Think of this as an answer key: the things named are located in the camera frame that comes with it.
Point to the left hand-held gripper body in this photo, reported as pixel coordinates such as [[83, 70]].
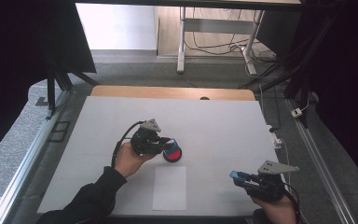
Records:
[[144, 141]]

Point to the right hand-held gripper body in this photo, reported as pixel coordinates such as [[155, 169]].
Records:
[[267, 186]]

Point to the blue stamp cap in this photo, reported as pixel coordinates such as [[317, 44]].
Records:
[[237, 174]]

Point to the round red ink pad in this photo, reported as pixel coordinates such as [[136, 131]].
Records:
[[174, 155]]

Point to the person's left hand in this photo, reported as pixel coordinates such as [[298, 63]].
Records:
[[130, 161]]

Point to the person's right hand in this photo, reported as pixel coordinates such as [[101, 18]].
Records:
[[276, 211]]

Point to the white paper sheet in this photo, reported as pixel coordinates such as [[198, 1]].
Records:
[[169, 188]]

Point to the white power strip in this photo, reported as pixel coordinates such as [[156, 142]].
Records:
[[275, 138]]

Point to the wooden table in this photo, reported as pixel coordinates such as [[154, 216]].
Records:
[[167, 92]]

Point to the large white table mat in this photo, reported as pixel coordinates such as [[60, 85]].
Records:
[[217, 130]]

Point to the black table grommet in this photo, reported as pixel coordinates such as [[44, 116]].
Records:
[[204, 98]]

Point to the small white adapter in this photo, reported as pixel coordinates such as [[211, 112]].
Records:
[[296, 112]]

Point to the black metal stand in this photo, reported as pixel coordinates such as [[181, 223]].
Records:
[[52, 90]]

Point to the black curtain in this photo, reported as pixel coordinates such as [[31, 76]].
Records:
[[345, 77], [18, 62]]

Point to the aluminium rail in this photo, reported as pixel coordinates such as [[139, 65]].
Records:
[[317, 161], [28, 161]]

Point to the white desk frame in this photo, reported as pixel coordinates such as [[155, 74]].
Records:
[[217, 25]]

